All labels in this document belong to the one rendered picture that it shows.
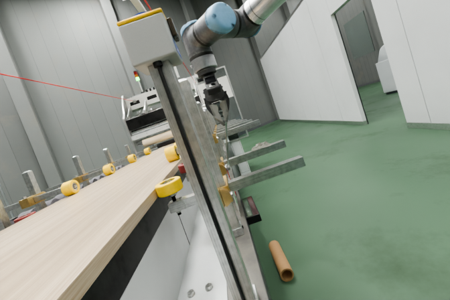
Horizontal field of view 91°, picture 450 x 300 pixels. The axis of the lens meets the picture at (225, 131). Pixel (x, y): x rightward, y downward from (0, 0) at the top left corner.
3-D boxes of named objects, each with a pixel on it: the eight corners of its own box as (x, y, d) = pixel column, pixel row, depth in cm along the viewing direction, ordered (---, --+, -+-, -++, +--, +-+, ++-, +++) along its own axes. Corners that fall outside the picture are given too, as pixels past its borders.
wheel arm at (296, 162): (303, 166, 71) (298, 153, 71) (307, 168, 68) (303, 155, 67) (173, 211, 70) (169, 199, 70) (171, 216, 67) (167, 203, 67)
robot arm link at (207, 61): (213, 51, 77) (187, 60, 77) (217, 65, 78) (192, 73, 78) (213, 57, 86) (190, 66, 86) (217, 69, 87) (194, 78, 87)
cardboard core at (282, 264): (277, 238, 159) (291, 266, 130) (280, 248, 160) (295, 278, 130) (266, 242, 159) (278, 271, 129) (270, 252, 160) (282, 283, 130)
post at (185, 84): (242, 230, 67) (187, 78, 64) (243, 236, 64) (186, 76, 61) (231, 234, 67) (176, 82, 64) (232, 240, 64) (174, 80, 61)
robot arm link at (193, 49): (187, 17, 74) (173, 32, 81) (199, 54, 75) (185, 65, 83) (208, 18, 80) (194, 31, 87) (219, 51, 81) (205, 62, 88)
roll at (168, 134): (224, 119, 355) (222, 112, 354) (225, 119, 343) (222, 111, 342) (140, 148, 353) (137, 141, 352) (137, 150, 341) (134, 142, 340)
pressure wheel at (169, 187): (181, 207, 74) (169, 175, 74) (197, 207, 69) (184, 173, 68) (162, 220, 68) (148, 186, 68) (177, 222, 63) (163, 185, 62)
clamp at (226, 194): (232, 188, 74) (228, 174, 74) (236, 203, 60) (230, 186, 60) (215, 194, 74) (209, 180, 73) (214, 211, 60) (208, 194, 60)
